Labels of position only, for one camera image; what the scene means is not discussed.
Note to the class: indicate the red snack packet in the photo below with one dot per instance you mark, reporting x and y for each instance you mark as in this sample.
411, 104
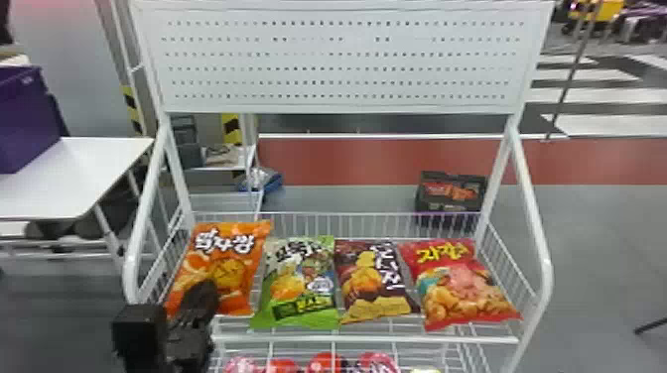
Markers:
456, 291

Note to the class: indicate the orange snack packet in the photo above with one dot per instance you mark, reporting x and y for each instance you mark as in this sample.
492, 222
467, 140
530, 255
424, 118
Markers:
224, 263

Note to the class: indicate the yellow black striped post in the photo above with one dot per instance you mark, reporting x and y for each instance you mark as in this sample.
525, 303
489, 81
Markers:
232, 129
132, 110

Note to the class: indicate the purple crate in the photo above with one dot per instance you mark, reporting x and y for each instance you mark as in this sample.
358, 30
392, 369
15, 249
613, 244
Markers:
26, 120

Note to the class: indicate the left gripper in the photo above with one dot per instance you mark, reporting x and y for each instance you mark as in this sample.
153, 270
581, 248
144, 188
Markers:
188, 350

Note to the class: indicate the brown snack packet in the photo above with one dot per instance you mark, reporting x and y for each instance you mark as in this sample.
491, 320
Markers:
370, 281

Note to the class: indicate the black cardboard box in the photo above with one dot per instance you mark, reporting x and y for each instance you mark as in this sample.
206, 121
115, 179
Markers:
449, 191

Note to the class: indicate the red noodle cup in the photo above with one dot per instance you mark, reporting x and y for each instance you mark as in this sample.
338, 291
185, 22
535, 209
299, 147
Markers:
324, 363
281, 366
378, 363

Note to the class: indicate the pink noodle cup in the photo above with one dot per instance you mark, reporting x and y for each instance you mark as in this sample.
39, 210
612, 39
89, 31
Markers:
240, 365

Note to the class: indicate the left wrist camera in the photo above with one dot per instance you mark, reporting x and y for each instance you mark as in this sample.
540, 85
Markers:
138, 333

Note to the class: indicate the white side table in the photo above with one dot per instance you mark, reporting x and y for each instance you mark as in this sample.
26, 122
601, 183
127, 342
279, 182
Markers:
67, 172

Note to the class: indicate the green snack packet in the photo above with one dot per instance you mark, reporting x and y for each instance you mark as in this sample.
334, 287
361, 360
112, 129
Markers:
297, 286

